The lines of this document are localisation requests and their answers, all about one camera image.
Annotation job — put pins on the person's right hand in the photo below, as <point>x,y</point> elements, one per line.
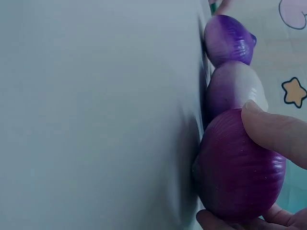
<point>275,134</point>

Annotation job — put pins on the large dark purple onion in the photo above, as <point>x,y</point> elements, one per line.
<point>235,172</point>

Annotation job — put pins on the pale purple white onion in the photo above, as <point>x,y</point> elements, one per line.
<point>230,88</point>

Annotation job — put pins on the violet onion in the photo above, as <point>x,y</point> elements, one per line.
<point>227,40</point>

